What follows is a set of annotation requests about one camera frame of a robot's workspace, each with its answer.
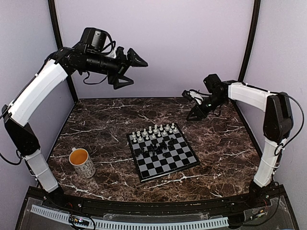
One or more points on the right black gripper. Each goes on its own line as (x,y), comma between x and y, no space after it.
(195,109)

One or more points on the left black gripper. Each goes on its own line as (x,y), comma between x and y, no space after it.
(123,66)

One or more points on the black grey chess board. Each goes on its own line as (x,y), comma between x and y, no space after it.
(182,157)

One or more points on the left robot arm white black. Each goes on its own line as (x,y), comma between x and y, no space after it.
(90,54)

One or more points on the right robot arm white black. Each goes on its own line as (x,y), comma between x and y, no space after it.
(277,123)

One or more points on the pile of black pieces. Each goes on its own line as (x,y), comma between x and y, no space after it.
(153,148)

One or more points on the patterned mug with yellow interior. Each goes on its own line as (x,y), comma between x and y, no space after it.
(80,159)

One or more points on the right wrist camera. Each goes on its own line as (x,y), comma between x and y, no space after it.
(192,95)

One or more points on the left black frame post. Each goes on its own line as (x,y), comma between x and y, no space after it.
(59,43)

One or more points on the black frame post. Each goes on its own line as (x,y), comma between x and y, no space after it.
(250,40)
(59,43)

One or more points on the right black frame post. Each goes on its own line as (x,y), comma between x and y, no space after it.
(250,40)

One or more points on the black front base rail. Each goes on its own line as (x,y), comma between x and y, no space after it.
(233,205)

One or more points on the white slotted cable duct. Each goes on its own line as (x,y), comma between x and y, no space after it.
(124,222)

